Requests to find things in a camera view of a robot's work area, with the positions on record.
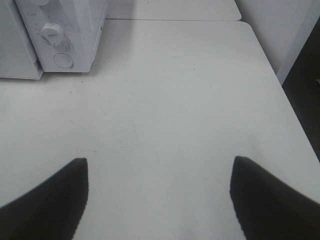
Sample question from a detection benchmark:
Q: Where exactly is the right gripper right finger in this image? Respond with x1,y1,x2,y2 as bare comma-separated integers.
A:
229,156,320,240

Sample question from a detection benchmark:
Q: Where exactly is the round white door button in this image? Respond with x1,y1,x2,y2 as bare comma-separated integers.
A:
53,53,74,69

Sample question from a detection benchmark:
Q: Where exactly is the white microwave knob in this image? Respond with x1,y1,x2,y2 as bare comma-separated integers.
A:
40,22,65,46

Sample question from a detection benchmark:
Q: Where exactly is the white microwave oven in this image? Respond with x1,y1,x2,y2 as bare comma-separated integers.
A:
16,0,108,73

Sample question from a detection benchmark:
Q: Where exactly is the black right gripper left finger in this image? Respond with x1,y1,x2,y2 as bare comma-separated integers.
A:
0,158,89,240

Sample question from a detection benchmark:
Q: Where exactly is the white microwave door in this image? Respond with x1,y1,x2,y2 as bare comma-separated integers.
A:
0,0,43,80

